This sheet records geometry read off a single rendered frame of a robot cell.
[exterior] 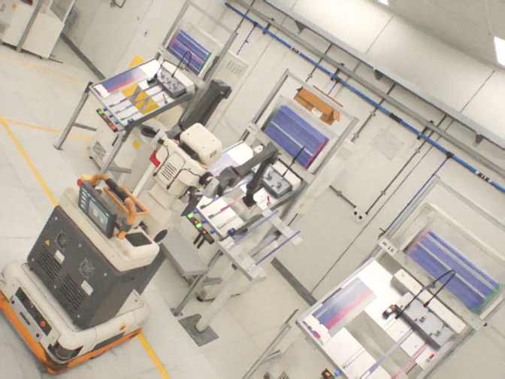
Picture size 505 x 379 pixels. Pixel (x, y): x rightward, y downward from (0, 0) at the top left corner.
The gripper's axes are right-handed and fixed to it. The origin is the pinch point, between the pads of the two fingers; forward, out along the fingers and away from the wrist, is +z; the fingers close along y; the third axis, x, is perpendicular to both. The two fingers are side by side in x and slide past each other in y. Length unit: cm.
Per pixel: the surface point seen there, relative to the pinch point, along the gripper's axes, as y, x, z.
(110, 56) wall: 477, -97, 154
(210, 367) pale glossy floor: -61, 81, 53
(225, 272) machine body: -10, 29, 51
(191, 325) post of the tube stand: -26, 73, 58
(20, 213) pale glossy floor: 98, 133, 4
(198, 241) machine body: 26, 31, 47
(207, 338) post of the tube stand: -39, 69, 62
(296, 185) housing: -8.2, -39.7, -5.6
